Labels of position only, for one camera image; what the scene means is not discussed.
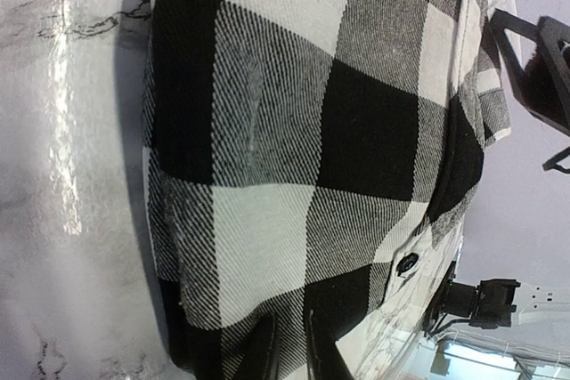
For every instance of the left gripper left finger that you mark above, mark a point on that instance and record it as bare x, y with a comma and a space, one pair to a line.
261, 358

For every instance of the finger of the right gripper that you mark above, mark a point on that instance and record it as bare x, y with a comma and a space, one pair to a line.
555, 163
541, 85

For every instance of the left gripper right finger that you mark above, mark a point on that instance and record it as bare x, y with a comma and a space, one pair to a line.
323, 359

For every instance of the black white plaid shirt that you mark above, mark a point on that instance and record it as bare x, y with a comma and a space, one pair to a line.
309, 159

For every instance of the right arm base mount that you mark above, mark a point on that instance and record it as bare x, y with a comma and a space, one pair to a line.
488, 305

